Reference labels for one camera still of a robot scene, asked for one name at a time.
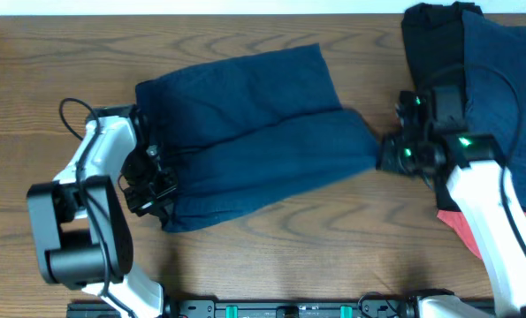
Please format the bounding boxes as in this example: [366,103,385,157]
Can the navy blue shorts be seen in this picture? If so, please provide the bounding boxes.
[135,44,379,233]

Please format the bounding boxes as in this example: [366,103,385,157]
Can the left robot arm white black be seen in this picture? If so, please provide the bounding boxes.
[27,105,179,317]

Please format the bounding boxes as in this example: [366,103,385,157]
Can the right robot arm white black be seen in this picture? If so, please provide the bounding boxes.
[377,133,526,317]

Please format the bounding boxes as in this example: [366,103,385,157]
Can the red garment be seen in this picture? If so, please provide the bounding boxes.
[437,210,526,260]

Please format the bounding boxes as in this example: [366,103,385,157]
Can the black shirt with lettering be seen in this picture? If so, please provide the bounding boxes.
[400,1,484,213]

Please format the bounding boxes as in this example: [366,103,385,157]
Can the dark blue garment in pile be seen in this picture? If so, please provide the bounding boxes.
[462,12,526,208]

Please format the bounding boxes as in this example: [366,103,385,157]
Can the black mounting rail with clamps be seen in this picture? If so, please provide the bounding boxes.
[65,288,498,318]

